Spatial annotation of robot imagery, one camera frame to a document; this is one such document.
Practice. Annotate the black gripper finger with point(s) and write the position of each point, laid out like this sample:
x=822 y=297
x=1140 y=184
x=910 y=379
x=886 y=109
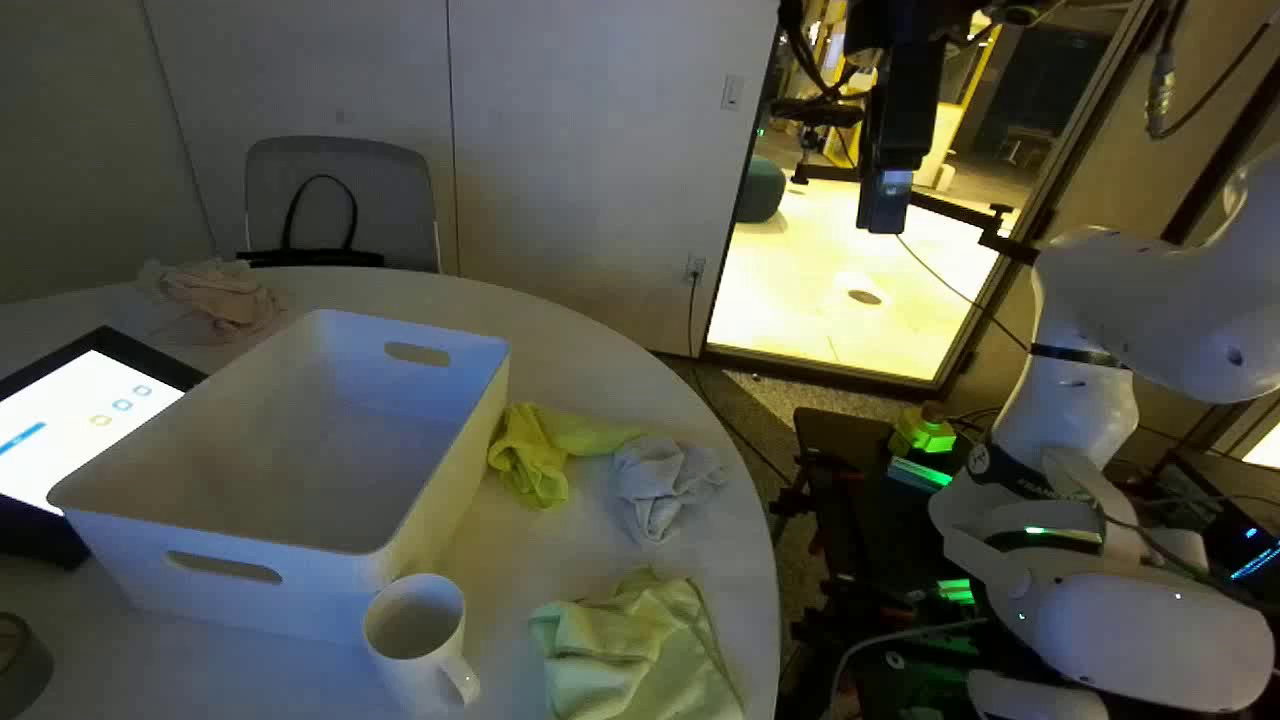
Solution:
x=900 y=200
x=875 y=200

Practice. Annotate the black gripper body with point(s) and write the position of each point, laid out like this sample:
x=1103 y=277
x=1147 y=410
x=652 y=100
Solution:
x=904 y=114

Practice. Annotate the yellow cloth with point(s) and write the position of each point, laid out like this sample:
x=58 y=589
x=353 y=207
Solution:
x=533 y=460

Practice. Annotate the teal round object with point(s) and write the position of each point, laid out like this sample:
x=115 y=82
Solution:
x=762 y=189

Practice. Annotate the white plastic storage box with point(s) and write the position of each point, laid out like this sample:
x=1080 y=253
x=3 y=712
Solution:
x=333 y=454

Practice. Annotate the white terry cloth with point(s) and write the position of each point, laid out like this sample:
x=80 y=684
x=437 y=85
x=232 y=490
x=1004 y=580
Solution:
x=652 y=493

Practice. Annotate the black device with blue display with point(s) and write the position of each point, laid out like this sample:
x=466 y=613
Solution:
x=1243 y=551

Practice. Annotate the grey office chair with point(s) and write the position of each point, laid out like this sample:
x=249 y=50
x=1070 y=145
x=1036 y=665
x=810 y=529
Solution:
x=387 y=184

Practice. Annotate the light green cloth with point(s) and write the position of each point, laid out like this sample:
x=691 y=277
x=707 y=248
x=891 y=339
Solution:
x=627 y=652

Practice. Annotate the white ceramic mug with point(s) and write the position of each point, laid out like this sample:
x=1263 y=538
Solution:
x=425 y=665

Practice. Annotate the pink crumpled cloth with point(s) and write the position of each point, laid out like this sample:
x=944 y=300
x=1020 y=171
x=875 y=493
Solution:
x=221 y=292

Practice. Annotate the black tablet with lit screen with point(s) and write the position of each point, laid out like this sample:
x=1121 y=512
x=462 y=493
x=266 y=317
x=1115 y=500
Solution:
x=66 y=414

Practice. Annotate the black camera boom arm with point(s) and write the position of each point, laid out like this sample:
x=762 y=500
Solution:
x=954 y=210

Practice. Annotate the black stereo camera bar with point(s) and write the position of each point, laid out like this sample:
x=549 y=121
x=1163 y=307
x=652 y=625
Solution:
x=812 y=114

